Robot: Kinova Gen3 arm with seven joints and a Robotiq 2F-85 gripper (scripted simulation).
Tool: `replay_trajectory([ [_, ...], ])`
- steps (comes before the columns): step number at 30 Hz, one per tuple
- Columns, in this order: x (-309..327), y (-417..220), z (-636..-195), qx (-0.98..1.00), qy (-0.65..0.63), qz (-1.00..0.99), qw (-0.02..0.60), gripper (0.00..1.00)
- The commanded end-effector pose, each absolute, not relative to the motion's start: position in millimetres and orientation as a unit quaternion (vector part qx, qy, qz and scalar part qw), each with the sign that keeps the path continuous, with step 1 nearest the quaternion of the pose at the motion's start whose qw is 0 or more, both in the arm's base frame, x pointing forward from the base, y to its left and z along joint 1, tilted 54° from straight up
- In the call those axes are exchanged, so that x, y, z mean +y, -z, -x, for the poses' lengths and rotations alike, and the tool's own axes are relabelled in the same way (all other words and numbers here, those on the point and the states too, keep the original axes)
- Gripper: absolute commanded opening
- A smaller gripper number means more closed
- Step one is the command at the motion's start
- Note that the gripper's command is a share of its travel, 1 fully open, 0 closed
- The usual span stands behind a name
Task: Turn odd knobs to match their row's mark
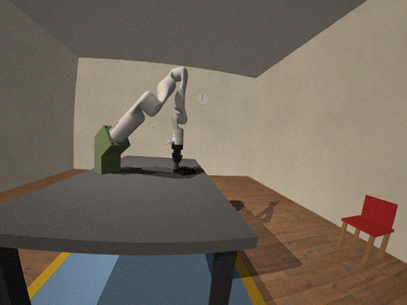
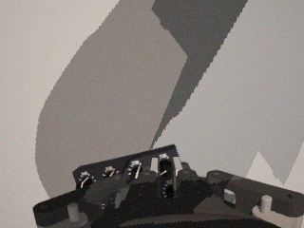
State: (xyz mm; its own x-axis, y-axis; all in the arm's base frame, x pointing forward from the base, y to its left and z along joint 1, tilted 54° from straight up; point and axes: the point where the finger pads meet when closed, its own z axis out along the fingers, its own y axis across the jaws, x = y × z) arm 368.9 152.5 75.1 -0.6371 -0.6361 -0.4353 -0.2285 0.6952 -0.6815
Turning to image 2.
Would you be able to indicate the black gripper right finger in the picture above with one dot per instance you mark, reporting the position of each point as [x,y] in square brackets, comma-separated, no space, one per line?
[282,207]

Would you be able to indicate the black knob box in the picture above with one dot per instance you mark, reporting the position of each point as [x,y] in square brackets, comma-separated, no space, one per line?
[131,166]

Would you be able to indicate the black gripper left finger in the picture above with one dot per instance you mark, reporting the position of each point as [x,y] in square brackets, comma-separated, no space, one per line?
[80,206]

